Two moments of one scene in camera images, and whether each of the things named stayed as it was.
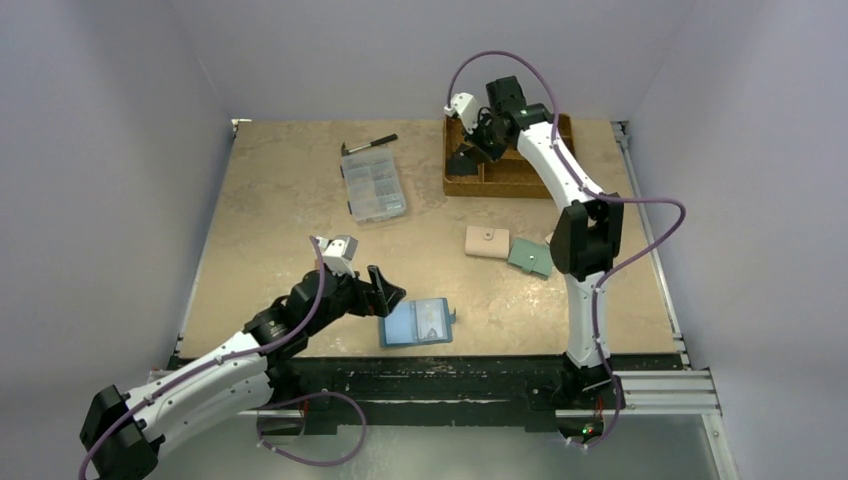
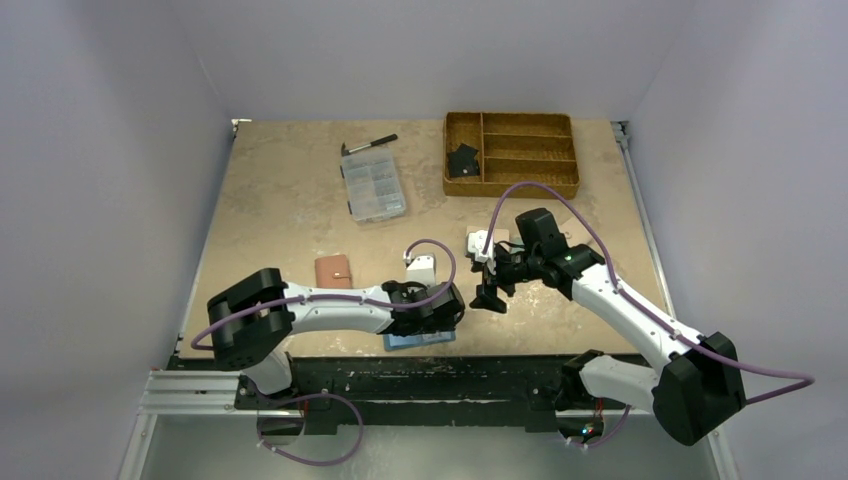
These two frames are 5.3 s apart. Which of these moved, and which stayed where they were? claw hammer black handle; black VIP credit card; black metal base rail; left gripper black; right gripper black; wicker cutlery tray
Moved: left gripper black; right gripper black
Stayed: black VIP credit card; wicker cutlery tray; black metal base rail; claw hammer black handle
